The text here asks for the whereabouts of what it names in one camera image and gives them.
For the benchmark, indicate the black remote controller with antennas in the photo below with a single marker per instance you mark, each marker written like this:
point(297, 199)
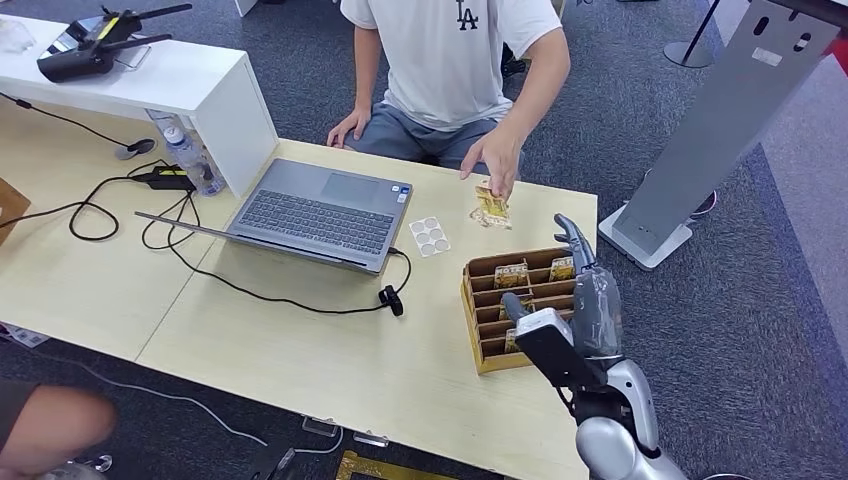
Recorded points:
point(86, 56)

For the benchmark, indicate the clear plastic bag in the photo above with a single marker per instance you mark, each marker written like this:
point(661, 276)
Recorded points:
point(13, 34)

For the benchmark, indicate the brown cardboard box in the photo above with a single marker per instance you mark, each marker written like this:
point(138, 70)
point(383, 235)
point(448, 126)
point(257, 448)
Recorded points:
point(10, 205)

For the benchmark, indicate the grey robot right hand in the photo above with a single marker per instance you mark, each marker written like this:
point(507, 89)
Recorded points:
point(596, 311)

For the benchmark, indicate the stanchion post with round base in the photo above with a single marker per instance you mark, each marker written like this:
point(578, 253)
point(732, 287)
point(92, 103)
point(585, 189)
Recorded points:
point(686, 53)

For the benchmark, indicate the cardboard card holder box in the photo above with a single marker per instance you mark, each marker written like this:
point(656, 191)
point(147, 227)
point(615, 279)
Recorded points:
point(487, 363)

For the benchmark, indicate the white round sticker sheet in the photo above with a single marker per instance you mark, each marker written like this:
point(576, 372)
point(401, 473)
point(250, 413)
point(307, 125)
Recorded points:
point(429, 236)

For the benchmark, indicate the person's left hand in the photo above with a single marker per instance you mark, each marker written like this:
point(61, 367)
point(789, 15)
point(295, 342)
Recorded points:
point(497, 156)

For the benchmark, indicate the person's left forearm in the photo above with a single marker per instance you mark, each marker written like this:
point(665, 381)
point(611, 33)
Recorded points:
point(540, 93)

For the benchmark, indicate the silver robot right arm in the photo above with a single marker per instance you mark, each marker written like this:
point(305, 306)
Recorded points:
point(613, 450)

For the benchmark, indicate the person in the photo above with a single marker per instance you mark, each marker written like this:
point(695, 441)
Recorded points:
point(60, 424)
point(444, 66)

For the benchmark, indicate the white desk riser shelf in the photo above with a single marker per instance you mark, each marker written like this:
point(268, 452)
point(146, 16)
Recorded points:
point(185, 83)

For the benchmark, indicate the red object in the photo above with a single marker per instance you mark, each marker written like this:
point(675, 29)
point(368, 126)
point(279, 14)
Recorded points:
point(840, 56)

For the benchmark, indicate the black power adapter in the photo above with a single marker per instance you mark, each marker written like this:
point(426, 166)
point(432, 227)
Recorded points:
point(166, 179)

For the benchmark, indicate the clear acrylic stand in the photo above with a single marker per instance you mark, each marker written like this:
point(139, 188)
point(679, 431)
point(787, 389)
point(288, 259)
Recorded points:
point(370, 438)
point(320, 426)

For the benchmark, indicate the grey open laptop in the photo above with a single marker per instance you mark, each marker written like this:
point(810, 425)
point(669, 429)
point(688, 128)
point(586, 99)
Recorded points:
point(318, 218)

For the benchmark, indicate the gold frame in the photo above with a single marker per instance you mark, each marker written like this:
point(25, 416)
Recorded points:
point(371, 469)

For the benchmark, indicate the clear plastic holder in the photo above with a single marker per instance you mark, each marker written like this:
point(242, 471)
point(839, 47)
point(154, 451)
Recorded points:
point(132, 58)

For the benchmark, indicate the clear plastic water bottle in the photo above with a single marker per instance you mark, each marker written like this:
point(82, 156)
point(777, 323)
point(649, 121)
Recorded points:
point(192, 162)

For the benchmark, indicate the person's right forearm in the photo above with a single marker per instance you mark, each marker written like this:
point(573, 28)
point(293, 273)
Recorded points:
point(368, 79)

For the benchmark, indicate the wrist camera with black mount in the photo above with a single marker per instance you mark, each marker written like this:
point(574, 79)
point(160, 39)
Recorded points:
point(550, 344)

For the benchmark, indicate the printed paper sheet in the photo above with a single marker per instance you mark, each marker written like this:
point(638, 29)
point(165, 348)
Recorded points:
point(26, 336)

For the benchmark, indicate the grey panel stand white base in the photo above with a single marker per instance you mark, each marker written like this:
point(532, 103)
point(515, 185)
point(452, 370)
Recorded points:
point(722, 119)

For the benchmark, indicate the person's right hand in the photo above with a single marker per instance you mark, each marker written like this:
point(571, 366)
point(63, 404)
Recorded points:
point(351, 126)

